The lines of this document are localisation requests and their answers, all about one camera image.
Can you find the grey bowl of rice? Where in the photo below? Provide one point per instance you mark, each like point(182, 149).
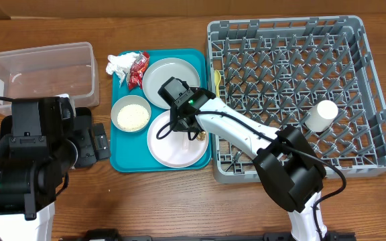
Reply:
point(131, 113)

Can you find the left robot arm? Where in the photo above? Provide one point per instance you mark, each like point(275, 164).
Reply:
point(41, 141)

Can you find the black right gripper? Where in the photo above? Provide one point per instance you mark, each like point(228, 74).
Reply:
point(185, 124)

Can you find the clear plastic bin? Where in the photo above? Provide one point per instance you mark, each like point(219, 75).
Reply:
point(51, 71)

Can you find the grey round plate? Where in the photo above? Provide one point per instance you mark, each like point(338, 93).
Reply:
point(161, 71)

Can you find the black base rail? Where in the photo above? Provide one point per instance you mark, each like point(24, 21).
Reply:
point(114, 235)

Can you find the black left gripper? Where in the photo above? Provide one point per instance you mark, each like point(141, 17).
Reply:
point(102, 150)

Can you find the brown food scrap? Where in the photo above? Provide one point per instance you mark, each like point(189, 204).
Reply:
point(201, 136)

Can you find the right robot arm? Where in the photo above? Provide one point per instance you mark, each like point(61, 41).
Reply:
point(288, 169)

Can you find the white cup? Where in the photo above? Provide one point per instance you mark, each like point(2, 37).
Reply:
point(321, 116)

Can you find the crumpled white napkin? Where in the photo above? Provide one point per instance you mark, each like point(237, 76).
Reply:
point(121, 65)

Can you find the red snack wrapper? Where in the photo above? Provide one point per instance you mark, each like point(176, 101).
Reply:
point(138, 70)

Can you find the yellow plastic spoon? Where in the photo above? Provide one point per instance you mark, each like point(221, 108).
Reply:
point(217, 79)

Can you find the white round plate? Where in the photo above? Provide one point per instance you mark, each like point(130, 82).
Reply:
point(175, 150)

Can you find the teal serving tray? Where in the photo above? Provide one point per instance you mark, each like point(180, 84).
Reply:
point(129, 151)

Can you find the grey dishwasher rack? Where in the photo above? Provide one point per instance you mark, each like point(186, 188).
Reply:
point(275, 70)

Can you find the black plastic tray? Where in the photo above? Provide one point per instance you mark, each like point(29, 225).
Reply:
point(82, 139)

